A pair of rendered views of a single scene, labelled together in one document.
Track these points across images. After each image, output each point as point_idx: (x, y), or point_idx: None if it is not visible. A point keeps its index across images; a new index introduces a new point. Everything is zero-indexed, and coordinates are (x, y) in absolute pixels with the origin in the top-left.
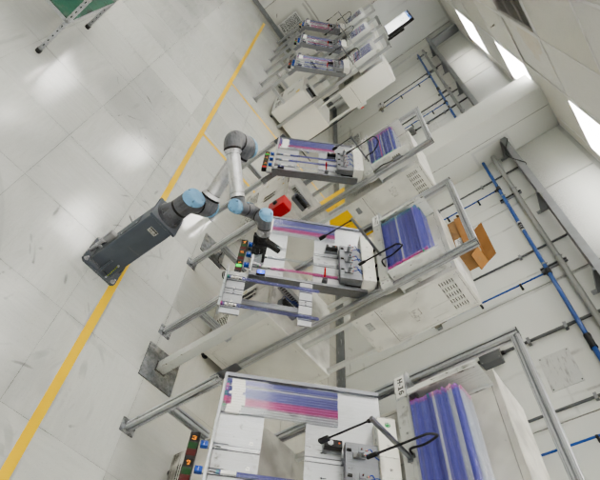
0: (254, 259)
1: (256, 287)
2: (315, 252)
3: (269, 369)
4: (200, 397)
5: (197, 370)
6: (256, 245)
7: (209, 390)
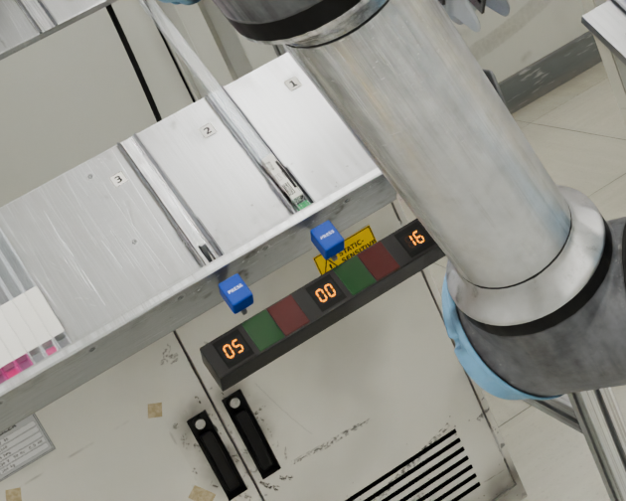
0: (508, 3)
1: (179, 423)
2: (28, 31)
3: None
4: (625, 413)
5: (574, 483)
6: None
7: None
